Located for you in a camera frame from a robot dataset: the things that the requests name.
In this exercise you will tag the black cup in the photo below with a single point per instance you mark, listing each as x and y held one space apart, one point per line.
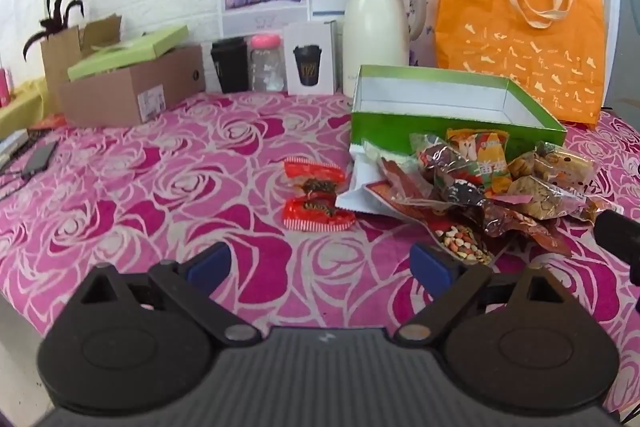
230 67

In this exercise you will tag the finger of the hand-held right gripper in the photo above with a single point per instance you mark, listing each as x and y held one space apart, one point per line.
620 239

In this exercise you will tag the red snack packet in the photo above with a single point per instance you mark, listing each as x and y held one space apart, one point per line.
315 214
312 174

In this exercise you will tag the black phone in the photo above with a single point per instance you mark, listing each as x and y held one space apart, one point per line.
40 158

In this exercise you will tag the white snack packet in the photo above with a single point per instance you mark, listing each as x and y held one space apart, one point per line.
362 187

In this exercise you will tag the pink rose tablecloth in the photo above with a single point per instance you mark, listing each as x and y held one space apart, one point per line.
150 187

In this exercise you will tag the clear bottle with pink lid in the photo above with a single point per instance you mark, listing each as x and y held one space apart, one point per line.
264 67

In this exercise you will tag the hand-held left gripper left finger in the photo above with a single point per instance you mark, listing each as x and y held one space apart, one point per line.
207 262

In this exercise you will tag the white thermos jug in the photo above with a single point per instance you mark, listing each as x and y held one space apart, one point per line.
375 37

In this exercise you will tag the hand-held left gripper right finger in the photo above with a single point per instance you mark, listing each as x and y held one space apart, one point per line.
430 264

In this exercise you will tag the open brown cardboard box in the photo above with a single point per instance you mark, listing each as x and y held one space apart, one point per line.
60 52

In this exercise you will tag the black feather decoration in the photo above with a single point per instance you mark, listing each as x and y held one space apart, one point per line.
55 14

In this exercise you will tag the green cardboard box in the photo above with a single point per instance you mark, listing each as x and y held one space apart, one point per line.
390 129

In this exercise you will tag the clear nut packet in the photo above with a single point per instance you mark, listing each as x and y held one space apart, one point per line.
462 243

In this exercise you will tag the orange tote bag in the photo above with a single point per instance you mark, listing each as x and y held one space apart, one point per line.
500 52

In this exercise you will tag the white box with cup print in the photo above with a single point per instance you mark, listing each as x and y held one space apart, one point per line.
307 57

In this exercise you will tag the green box lid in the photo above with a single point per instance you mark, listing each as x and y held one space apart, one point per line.
125 54

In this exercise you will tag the closed brown cardboard box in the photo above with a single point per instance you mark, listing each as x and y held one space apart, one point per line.
115 97

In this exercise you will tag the pile of assorted snack packets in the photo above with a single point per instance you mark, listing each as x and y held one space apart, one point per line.
500 187

